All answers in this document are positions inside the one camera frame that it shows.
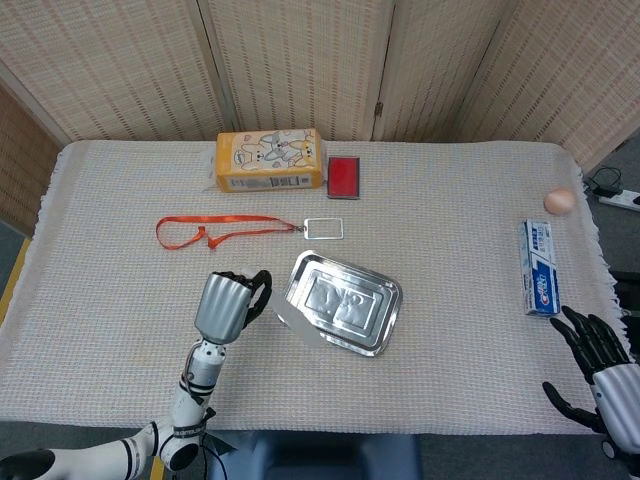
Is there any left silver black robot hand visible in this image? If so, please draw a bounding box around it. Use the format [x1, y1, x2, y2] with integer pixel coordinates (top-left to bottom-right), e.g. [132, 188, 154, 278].
[193, 269, 274, 346]

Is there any silver metal tray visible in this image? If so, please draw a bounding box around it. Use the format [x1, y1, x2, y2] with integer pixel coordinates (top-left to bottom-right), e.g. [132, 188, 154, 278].
[279, 249, 404, 358]

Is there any black power cable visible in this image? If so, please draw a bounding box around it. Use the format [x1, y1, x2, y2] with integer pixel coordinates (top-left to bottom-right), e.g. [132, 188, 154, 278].
[582, 165, 624, 198]

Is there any beige woven folding screen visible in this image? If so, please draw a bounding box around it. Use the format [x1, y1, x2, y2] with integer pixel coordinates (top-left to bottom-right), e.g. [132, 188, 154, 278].
[0, 0, 640, 174]

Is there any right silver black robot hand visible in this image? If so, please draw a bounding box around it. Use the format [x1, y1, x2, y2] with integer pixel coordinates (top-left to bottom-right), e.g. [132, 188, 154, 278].
[542, 305, 640, 471]

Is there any clear badge holder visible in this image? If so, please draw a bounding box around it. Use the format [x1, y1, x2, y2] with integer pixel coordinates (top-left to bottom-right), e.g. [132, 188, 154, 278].
[302, 216, 346, 242]

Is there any orange lanyard ribbon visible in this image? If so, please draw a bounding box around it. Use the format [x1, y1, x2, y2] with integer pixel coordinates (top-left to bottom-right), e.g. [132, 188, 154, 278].
[155, 214, 306, 251]

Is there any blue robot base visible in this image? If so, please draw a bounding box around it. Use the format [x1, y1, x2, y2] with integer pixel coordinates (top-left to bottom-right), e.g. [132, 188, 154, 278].
[207, 430, 424, 480]

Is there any blue white toothpaste box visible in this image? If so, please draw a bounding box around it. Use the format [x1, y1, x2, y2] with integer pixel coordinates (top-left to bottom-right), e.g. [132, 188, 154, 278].
[517, 219, 562, 317]

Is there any white woven tablecloth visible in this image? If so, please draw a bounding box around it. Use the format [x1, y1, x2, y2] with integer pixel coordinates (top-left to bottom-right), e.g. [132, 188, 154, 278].
[0, 139, 640, 436]

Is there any beige egg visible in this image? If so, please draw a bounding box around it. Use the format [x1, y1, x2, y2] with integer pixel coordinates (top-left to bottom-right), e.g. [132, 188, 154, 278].
[543, 186, 576, 216]

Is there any brown woven screen panel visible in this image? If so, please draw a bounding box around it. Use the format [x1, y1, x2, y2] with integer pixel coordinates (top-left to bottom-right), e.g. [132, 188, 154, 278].
[0, 84, 64, 236]

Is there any red ink pad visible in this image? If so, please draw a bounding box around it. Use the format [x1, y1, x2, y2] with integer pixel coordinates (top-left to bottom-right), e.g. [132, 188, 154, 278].
[326, 155, 362, 201]

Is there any black bulky object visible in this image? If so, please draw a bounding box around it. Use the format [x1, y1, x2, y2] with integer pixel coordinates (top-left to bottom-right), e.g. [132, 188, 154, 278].
[610, 269, 640, 314]

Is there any white power strip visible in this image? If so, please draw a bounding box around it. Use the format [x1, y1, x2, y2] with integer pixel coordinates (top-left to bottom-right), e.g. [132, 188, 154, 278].
[597, 188, 640, 212]

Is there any yellow bunny tissue pack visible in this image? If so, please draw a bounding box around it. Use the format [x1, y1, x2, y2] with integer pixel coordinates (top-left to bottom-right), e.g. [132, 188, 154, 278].
[214, 127, 326, 194]

